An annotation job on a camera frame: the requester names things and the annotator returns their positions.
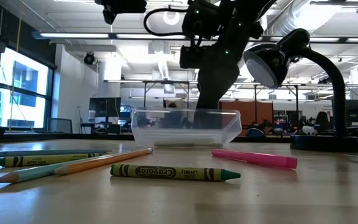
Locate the light blue pencil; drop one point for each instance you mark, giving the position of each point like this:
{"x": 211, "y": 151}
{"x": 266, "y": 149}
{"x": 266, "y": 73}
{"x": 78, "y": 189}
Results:
{"x": 42, "y": 152}

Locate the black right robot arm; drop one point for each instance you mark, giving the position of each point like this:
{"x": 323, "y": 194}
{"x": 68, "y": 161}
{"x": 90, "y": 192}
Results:
{"x": 247, "y": 12}

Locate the round black ceiling fixture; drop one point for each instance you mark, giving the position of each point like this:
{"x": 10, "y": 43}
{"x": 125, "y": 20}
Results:
{"x": 89, "y": 58}

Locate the clear plastic supply box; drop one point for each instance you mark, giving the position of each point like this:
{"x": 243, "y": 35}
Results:
{"x": 154, "y": 137}

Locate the orange partition panel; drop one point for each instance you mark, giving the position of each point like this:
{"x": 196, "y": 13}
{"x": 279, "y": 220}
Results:
{"x": 253, "y": 115}

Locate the orange pencil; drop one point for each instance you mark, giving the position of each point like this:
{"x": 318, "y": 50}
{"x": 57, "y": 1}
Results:
{"x": 104, "y": 161}

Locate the black metal table frame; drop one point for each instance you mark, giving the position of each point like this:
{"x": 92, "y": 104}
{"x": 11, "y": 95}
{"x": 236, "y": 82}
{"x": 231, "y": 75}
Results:
{"x": 73, "y": 137}

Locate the dark mesh office chair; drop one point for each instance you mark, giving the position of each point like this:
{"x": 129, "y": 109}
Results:
{"x": 61, "y": 126}

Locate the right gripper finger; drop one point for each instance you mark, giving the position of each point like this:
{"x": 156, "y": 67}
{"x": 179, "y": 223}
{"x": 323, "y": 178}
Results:
{"x": 213, "y": 93}

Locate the black computer monitor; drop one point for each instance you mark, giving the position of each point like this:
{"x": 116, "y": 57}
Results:
{"x": 104, "y": 107}

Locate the person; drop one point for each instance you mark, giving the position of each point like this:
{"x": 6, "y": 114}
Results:
{"x": 322, "y": 119}

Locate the dark computer monitor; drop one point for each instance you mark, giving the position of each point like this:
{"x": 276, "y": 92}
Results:
{"x": 357, "y": 112}

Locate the black gooseneck desk lamp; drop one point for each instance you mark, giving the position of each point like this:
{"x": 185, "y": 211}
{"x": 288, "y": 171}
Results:
{"x": 266, "y": 62}

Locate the blue chair back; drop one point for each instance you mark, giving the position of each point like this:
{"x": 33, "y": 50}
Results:
{"x": 256, "y": 133}

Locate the long ceiling light bar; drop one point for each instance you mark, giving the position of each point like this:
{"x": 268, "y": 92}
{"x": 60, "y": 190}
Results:
{"x": 112, "y": 36}

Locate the pink highlighter pen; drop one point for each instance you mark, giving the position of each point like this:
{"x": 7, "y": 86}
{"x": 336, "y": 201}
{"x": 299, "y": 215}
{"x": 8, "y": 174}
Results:
{"x": 259, "y": 158}

